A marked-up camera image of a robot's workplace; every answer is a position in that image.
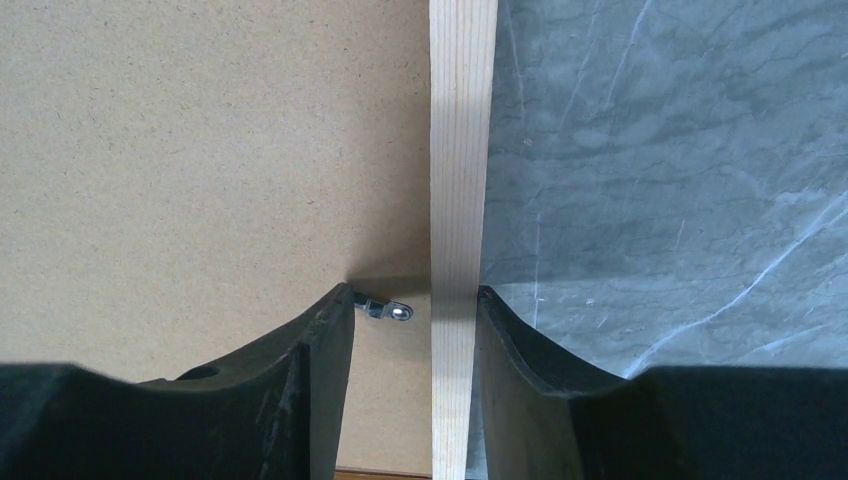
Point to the brown wooden picture frame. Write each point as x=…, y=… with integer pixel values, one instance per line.
x=462, y=40

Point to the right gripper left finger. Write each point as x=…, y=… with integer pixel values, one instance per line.
x=271, y=409

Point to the brown fibreboard backing board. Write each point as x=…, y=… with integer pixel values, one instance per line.
x=180, y=177

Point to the silver turn clip right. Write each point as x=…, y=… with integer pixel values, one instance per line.
x=378, y=308

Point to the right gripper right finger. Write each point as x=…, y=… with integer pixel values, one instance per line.
x=548, y=414

